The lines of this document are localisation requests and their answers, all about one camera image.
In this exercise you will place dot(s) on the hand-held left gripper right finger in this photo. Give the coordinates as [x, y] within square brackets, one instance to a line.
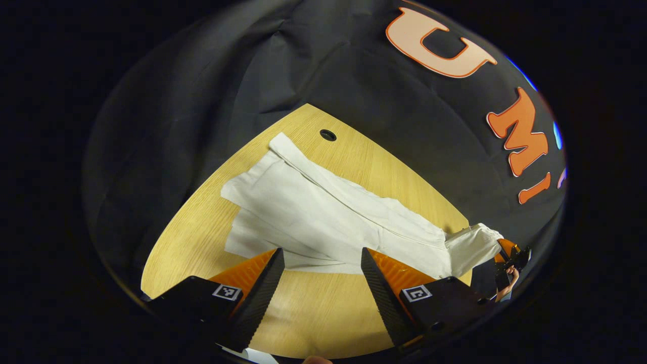
[384, 298]

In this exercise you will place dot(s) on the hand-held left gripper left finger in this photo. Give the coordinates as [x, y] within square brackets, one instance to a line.
[263, 298]

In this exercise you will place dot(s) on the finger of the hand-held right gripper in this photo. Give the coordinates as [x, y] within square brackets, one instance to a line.
[505, 248]

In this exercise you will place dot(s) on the white jeans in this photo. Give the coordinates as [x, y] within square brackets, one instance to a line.
[328, 217]

